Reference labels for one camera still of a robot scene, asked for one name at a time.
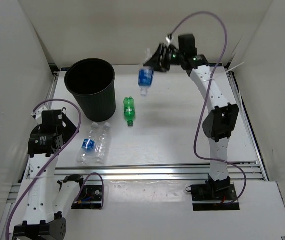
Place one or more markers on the black plastic waste bin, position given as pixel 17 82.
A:
pixel 92 83

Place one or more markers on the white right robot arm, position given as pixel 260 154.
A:
pixel 222 115

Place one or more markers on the clear water bottle blue label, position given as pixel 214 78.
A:
pixel 88 146

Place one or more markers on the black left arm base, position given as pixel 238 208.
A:
pixel 91 198

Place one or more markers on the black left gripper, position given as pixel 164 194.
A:
pixel 69 129

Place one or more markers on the green plastic soda bottle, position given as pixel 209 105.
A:
pixel 129 110

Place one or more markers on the clear unlabelled water bottle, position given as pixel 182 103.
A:
pixel 103 144

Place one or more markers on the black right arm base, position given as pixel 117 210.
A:
pixel 203 200

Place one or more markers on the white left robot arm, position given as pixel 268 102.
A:
pixel 48 200

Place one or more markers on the aluminium table front rail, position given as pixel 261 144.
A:
pixel 165 172

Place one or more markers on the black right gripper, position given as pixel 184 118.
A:
pixel 160 65

